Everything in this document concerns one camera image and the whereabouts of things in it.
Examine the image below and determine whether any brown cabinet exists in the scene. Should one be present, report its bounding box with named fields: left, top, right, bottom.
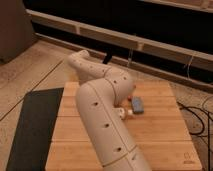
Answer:
left=0, top=0, right=37, bottom=63

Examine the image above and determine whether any white wooden rail shelf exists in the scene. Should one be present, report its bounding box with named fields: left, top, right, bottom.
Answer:
left=27, top=9, right=213, bottom=72

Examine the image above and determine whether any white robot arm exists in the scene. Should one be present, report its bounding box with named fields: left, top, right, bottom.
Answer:
left=68, top=50, right=152, bottom=171

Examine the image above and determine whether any black cable on floor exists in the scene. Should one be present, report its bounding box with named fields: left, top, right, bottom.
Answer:
left=177, top=100, right=213, bottom=151

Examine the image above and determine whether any white plastic bottle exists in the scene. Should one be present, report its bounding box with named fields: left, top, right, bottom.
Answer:
left=115, top=107, right=133, bottom=120

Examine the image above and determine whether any dark floor mat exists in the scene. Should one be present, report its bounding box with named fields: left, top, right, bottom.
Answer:
left=6, top=88, right=63, bottom=171

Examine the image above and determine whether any black leg behind table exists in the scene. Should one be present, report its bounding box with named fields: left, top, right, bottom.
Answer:
left=102, top=51, right=113, bottom=64

